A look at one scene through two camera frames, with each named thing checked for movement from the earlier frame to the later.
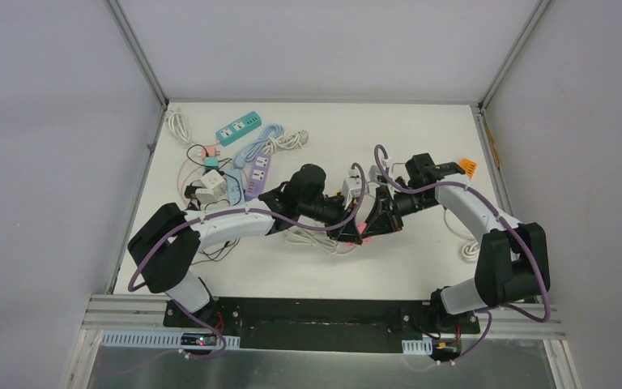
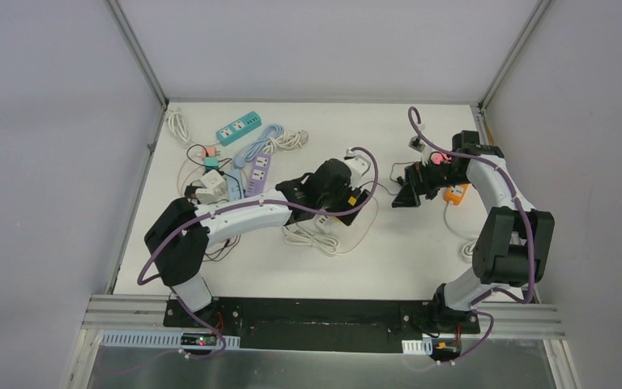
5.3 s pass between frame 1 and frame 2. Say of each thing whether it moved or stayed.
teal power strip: stayed
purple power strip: stayed
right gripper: moved
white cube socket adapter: stayed
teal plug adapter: stayed
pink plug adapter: moved
